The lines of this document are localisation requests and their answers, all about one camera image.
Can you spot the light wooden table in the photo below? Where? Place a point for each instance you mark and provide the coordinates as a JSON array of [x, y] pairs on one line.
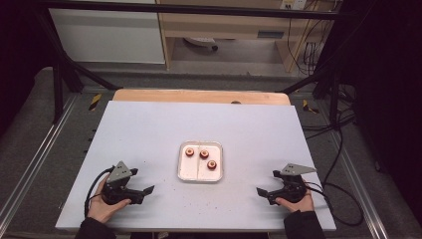
[[199, 97]]

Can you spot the person's left hand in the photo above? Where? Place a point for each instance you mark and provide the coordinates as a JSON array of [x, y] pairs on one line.
[[103, 209]]

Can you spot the aluminium floor rail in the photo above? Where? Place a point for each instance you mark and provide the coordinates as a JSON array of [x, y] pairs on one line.
[[358, 186], [36, 156]]

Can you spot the light wooden desk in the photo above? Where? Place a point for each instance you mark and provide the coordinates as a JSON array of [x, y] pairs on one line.
[[225, 30]]

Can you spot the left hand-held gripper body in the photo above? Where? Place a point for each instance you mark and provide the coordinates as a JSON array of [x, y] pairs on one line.
[[117, 174]]

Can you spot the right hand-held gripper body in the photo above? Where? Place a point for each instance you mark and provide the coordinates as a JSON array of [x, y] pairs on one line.
[[292, 187]]

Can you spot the black metal frame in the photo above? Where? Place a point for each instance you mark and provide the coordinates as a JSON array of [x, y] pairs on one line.
[[199, 10]]

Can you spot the red round bead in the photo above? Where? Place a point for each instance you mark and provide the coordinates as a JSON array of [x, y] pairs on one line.
[[211, 164], [204, 153], [189, 152]]

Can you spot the white square tray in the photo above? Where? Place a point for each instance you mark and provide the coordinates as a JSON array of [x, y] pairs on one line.
[[192, 171]]

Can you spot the white chair base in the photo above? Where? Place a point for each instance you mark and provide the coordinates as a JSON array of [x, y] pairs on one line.
[[200, 41]]

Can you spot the person's right hand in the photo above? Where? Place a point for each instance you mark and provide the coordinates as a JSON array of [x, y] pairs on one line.
[[300, 205]]

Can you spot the white cabinet panel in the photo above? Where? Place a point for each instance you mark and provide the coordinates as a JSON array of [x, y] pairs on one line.
[[109, 36]]

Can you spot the white power strip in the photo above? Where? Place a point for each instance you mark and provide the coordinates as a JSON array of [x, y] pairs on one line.
[[293, 4]]

